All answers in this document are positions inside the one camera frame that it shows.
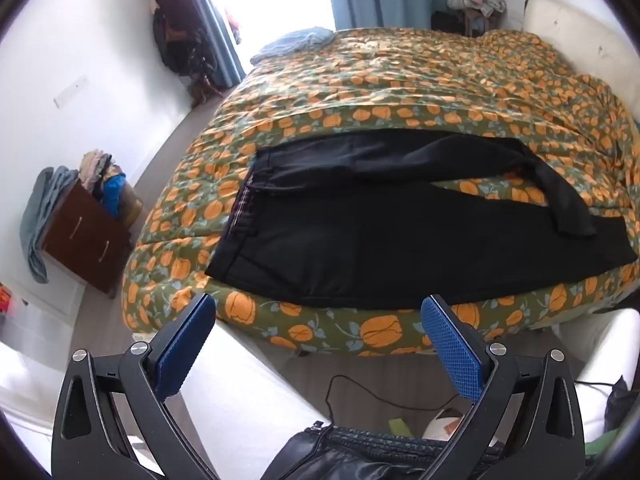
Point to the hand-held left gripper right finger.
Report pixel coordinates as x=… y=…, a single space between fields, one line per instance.
x=452 y=355

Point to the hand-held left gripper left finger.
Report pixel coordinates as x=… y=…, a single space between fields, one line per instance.
x=180 y=345

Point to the black pants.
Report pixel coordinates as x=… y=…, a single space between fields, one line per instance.
x=350 y=240

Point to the black leather bag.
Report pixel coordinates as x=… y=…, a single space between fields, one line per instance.
x=350 y=460

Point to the yellowish brown box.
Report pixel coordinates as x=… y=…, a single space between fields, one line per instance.
x=131 y=202

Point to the brown wooden nightstand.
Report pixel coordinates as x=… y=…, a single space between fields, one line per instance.
x=80 y=230

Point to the blue bag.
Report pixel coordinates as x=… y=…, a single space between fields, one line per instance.
x=114 y=192

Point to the dark grey cloth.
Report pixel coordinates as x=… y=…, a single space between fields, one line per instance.
x=619 y=402

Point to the red object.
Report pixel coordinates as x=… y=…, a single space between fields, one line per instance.
x=5 y=300

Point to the grey-blue towel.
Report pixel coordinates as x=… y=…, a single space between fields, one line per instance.
x=40 y=220

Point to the pile of folded clothes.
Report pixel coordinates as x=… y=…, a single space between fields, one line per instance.
x=95 y=167

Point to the green blanket with orange print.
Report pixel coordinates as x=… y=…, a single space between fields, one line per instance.
x=400 y=75

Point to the dark clothes on coat rack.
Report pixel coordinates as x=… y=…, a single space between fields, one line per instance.
x=172 y=25

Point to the light blue pillow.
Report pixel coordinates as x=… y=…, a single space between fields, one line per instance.
x=295 y=40

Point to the wooden stool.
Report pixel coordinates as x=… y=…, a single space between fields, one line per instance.
x=475 y=22

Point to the white headboard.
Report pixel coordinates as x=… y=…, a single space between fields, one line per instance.
x=575 y=25

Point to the white wall plate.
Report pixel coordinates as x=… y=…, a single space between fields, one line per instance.
x=70 y=91

